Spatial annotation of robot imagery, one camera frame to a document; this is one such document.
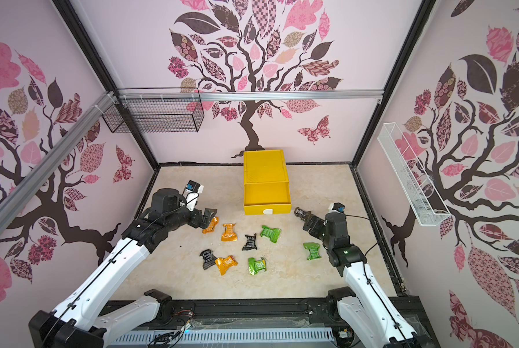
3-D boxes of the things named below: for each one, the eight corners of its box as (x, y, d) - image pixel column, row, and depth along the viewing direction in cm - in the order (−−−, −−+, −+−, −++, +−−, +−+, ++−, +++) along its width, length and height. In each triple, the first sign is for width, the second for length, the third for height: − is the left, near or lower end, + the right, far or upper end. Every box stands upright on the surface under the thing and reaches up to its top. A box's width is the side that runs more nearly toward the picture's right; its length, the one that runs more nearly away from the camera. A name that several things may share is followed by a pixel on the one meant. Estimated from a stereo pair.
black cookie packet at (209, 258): (204, 270, 86) (203, 268, 84) (199, 254, 90) (198, 252, 88) (218, 263, 87) (217, 261, 86) (213, 248, 91) (212, 246, 90)
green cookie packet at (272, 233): (258, 237, 94) (258, 235, 93) (262, 226, 98) (262, 223, 97) (277, 243, 93) (277, 241, 91) (280, 231, 96) (281, 229, 95)
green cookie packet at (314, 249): (305, 259, 88) (305, 258, 87) (303, 244, 92) (303, 242, 91) (321, 259, 88) (322, 258, 86) (318, 244, 92) (319, 242, 91)
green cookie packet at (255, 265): (247, 275, 84) (247, 273, 82) (248, 258, 88) (248, 257, 87) (266, 275, 84) (266, 273, 82) (266, 258, 88) (266, 257, 87)
